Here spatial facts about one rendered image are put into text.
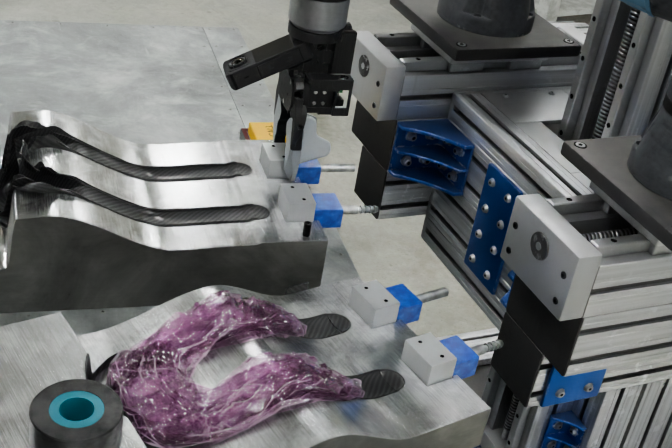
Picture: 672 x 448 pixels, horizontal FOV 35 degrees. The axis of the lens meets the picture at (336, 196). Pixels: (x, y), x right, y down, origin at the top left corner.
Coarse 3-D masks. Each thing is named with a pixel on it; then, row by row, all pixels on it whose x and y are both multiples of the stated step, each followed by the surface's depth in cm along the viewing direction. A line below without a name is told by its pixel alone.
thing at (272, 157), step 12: (264, 144) 144; (276, 144) 145; (264, 156) 143; (276, 156) 142; (264, 168) 143; (276, 168) 142; (300, 168) 143; (312, 168) 144; (324, 168) 146; (336, 168) 147; (348, 168) 147; (300, 180) 144; (312, 180) 145
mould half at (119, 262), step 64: (64, 128) 137; (128, 192) 133; (192, 192) 137; (256, 192) 138; (0, 256) 123; (64, 256) 122; (128, 256) 124; (192, 256) 127; (256, 256) 129; (320, 256) 132
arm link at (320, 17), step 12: (300, 0) 130; (312, 0) 137; (348, 0) 131; (288, 12) 133; (300, 12) 131; (312, 12) 130; (324, 12) 130; (336, 12) 130; (300, 24) 131; (312, 24) 131; (324, 24) 131; (336, 24) 131
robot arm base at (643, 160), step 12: (660, 108) 125; (660, 120) 123; (648, 132) 125; (660, 132) 122; (636, 144) 127; (648, 144) 124; (660, 144) 122; (636, 156) 125; (648, 156) 123; (660, 156) 122; (636, 168) 125; (648, 168) 123; (660, 168) 122; (648, 180) 123; (660, 180) 122; (660, 192) 122
